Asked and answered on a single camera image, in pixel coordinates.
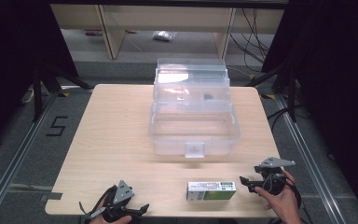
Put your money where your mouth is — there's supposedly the green and white medicine box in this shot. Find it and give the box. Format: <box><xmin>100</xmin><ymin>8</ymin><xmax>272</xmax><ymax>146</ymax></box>
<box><xmin>186</xmin><ymin>180</ymin><xmax>238</xmax><ymax>202</ymax></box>

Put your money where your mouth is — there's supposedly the person's right hand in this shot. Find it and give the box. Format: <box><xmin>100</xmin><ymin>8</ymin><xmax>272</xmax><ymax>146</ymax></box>
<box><xmin>254</xmin><ymin>170</ymin><xmax>303</xmax><ymax>224</ymax></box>

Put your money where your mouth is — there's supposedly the black metal stand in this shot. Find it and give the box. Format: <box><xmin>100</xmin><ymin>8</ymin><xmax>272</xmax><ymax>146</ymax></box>
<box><xmin>245</xmin><ymin>63</ymin><xmax>298</xmax><ymax>123</ymax></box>
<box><xmin>31</xmin><ymin>63</ymin><xmax>94</xmax><ymax>123</ymax></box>

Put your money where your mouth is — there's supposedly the person's left hand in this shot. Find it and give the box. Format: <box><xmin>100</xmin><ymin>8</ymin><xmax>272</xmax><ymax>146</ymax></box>
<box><xmin>89</xmin><ymin>194</ymin><xmax>133</xmax><ymax>224</ymax></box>

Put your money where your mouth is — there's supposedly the grey gripper strap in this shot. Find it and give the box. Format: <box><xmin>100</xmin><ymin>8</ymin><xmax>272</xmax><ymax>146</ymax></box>
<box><xmin>78</xmin><ymin>201</ymin><xmax>107</xmax><ymax>220</ymax></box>

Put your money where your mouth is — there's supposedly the crumpled clear plastic bag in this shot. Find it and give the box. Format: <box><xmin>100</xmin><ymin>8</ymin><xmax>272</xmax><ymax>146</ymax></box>
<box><xmin>152</xmin><ymin>30</ymin><xmax>177</xmax><ymax>42</ymax></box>

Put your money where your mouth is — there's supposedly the metal floor rail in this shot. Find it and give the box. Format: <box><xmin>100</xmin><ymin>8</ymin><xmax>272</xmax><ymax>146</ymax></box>
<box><xmin>274</xmin><ymin>93</ymin><xmax>347</xmax><ymax>224</ymax></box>
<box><xmin>0</xmin><ymin>90</ymin><xmax>60</xmax><ymax>224</ymax></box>

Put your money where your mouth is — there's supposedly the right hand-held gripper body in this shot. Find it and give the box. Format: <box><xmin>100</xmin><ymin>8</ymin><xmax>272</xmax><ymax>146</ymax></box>
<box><xmin>254</xmin><ymin>156</ymin><xmax>296</xmax><ymax>196</ymax></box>

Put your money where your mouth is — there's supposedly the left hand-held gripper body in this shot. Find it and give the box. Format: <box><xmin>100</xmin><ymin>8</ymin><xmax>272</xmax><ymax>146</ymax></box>
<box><xmin>96</xmin><ymin>179</ymin><xmax>135</xmax><ymax>223</ymax></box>

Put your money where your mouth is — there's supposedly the light wooden shelf unit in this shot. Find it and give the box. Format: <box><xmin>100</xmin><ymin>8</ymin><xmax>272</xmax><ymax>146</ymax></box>
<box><xmin>49</xmin><ymin>4</ymin><xmax>286</xmax><ymax>61</ymax></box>

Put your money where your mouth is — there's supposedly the black curtain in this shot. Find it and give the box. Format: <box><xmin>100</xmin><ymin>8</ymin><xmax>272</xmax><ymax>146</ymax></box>
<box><xmin>260</xmin><ymin>0</ymin><xmax>358</xmax><ymax>224</ymax></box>
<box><xmin>0</xmin><ymin>0</ymin><xmax>79</xmax><ymax>157</ymax></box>

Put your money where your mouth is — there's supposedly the clear plastic storage box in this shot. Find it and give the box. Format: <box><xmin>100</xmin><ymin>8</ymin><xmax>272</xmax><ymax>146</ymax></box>
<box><xmin>147</xmin><ymin>57</ymin><xmax>242</xmax><ymax>160</ymax></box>

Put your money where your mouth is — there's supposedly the black cable bundle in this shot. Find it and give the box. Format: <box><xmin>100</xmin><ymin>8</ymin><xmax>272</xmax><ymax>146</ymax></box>
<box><xmin>228</xmin><ymin>7</ymin><xmax>272</xmax><ymax>65</ymax></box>

